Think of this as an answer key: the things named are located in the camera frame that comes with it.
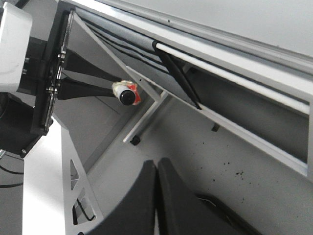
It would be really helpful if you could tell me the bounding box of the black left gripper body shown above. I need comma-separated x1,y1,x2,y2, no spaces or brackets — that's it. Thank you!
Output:
0,8,75,158

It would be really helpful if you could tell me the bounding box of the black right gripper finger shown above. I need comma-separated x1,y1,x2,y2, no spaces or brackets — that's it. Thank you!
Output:
157,158,259,235
87,160,157,235
57,77,114,100
64,50,122,82

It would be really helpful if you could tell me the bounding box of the white whiteboard marker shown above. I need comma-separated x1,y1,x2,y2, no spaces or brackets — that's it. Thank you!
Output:
112,80,135,106

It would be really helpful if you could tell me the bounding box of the red round magnet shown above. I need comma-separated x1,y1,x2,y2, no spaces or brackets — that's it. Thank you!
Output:
127,83,141,105

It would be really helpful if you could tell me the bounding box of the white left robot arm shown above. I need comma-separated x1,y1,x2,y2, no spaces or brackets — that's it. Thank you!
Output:
0,1,119,157

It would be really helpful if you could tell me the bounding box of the whiteboard with aluminium tray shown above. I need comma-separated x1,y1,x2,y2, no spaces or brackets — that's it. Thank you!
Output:
66,0,313,74

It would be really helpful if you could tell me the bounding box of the white horizontal rod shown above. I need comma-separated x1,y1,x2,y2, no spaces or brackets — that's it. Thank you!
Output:
156,43,310,115

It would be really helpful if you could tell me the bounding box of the black cable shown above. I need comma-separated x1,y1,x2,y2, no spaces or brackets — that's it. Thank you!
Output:
0,164,25,189

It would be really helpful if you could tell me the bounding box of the white metal stand frame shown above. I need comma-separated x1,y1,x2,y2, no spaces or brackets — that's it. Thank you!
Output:
71,9,313,235

